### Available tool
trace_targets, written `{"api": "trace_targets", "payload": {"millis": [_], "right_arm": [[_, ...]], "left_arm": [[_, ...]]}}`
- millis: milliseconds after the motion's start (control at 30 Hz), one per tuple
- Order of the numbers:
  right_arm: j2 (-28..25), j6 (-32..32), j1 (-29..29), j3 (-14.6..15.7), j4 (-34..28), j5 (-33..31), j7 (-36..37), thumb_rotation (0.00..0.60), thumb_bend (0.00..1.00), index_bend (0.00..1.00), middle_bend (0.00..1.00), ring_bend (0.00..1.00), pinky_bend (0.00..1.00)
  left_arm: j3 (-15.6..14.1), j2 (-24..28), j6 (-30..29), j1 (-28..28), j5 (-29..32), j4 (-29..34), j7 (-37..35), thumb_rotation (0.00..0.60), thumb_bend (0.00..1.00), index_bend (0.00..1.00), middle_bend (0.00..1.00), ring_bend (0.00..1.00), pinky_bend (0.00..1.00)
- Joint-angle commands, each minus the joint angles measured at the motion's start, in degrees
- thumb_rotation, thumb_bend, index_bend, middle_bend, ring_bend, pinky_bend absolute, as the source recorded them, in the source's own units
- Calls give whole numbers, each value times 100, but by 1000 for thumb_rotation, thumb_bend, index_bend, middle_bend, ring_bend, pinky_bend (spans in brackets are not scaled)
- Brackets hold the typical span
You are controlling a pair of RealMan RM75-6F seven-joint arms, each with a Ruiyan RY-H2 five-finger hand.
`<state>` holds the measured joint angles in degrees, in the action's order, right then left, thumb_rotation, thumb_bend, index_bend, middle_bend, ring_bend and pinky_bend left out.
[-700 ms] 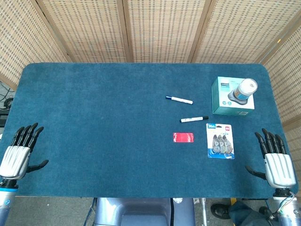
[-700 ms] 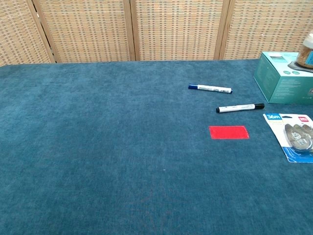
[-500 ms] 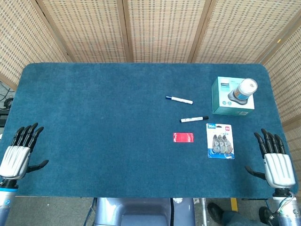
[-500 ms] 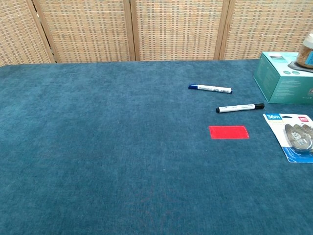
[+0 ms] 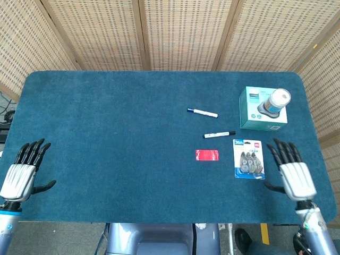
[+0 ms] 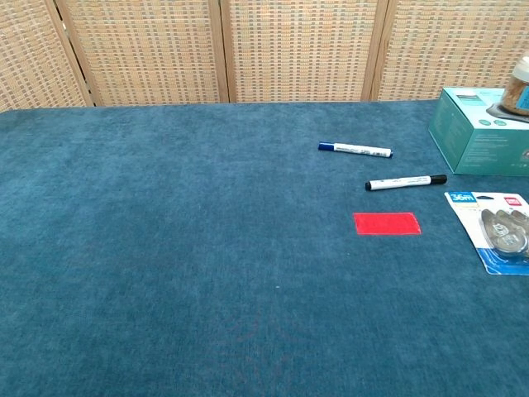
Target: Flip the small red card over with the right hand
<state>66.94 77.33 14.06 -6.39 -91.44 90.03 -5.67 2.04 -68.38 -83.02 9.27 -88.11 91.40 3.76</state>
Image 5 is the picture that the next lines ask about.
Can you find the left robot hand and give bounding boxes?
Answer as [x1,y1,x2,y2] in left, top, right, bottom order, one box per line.
[0,138,57,202]

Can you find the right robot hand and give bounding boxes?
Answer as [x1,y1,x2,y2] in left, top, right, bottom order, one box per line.
[263,138,318,201]

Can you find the small red object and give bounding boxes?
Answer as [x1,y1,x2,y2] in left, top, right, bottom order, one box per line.
[195,149,219,162]

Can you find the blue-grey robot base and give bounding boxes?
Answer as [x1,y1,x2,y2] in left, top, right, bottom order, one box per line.
[105,223,221,255]

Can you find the correction tape blister pack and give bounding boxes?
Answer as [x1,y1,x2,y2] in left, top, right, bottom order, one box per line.
[233,139,266,180]

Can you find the teal and white box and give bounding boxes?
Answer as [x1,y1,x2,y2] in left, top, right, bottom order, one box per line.
[238,86,288,131]

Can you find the white-lidded bottle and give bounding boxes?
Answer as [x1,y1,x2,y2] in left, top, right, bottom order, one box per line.
[263,88,292,115]

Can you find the black caster wheel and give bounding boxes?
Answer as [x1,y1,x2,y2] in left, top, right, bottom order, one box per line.
[234,228,253,254]

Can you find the black-capped white marker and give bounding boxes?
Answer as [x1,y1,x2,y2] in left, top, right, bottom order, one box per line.
[203,130,236,139]

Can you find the blue-capped white marker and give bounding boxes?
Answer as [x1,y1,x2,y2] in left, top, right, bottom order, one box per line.
[186,107,219,118]

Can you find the blue felt table mat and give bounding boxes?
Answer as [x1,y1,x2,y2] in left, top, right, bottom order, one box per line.
[0,70,338,224]

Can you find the woven bamboo folding screen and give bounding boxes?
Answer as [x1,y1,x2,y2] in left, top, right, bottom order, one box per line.
[0,0,340,229]

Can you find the black cables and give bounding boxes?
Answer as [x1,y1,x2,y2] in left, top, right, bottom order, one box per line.
[0,91,17,125]

